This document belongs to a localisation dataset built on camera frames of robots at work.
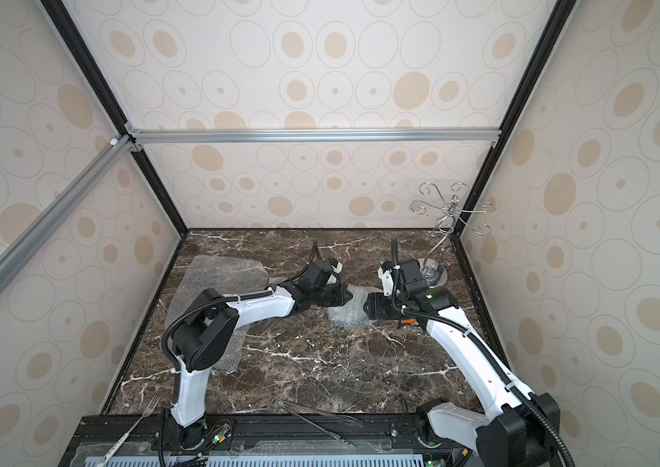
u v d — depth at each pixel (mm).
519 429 374
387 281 721
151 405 780
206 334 512
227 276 1054
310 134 885
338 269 872
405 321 657
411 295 590
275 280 1031
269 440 730
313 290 748
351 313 919
